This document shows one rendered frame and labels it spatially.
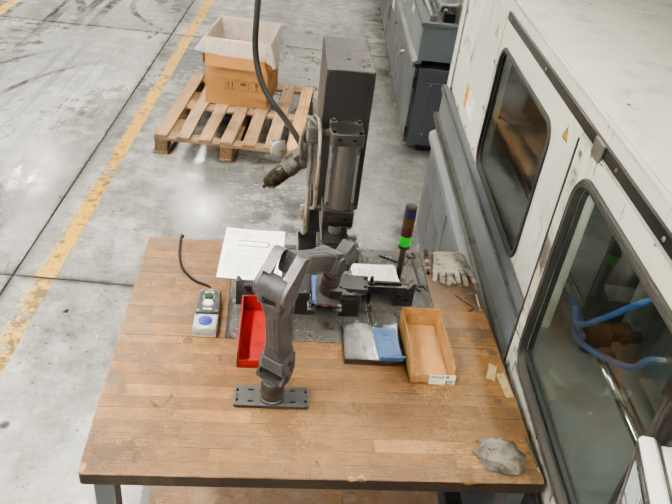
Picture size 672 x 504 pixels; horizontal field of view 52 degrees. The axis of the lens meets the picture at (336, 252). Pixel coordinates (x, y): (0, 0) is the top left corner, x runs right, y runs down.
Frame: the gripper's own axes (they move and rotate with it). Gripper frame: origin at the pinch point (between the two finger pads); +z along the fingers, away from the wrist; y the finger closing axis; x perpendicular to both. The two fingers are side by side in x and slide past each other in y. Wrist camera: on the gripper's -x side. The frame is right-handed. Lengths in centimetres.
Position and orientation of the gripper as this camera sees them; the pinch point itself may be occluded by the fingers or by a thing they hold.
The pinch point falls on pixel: (324, 300)
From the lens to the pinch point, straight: 202.8
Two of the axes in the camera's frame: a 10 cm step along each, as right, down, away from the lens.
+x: -9.9, -0.9, -1.1
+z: -1.4, 4.6, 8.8
